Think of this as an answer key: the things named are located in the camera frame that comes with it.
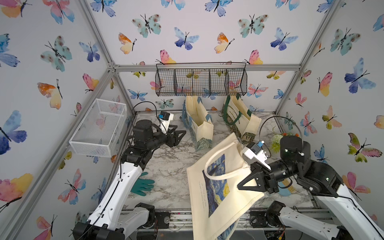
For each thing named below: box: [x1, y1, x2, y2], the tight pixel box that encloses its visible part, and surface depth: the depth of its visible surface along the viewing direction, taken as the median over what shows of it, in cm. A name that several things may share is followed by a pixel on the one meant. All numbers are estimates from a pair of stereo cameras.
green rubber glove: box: [130, 172, 155, 196], surface depth 86 cm
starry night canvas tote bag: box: [186, 132, 265, 240], surface depth 52 cm
